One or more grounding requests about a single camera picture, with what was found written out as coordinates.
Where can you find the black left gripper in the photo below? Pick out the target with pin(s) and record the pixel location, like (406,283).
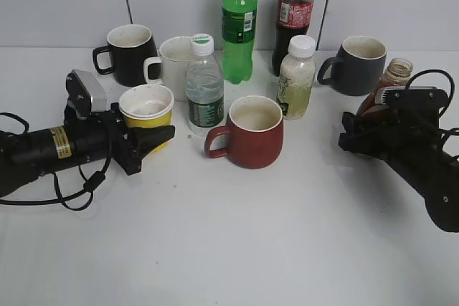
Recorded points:
(104,134)

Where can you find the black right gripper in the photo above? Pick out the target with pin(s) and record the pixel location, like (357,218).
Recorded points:
(409,123)

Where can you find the yellow paper cup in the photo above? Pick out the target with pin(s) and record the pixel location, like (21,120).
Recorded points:
(147,106)

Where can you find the brown Nescafe coffee bottle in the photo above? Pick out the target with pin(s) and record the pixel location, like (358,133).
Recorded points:
(396,74)

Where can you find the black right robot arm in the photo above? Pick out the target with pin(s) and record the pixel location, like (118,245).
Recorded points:
(435,181)

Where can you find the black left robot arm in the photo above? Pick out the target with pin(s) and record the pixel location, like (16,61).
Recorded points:
(27,156)

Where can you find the dark grey ceramic mug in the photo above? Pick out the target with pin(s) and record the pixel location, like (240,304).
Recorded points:
(356,68)

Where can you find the clear water bottle green label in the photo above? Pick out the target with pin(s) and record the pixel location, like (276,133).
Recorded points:
(204,86)

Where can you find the white ceramic mug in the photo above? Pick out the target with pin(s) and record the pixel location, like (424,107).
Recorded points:
(173,59)

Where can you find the black ceramic mug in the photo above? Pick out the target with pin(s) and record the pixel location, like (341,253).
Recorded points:
(128,47)

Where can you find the red ceramic mug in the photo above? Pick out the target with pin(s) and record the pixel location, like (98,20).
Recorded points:
(252,136)

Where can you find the white-capped green tea bottle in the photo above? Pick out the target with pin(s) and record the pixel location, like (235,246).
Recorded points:
(297,72)

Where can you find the cola bottle red label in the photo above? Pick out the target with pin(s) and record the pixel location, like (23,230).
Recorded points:
(293,18)

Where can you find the green soda bottle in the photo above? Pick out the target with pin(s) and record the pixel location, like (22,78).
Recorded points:
(238,33)

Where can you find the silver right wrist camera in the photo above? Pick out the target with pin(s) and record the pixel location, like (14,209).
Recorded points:
(384,94)

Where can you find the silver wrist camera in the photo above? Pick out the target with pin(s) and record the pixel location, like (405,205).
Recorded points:
(384,94)
(86,95)

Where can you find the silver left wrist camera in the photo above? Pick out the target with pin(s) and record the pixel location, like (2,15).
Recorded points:
(86,95)

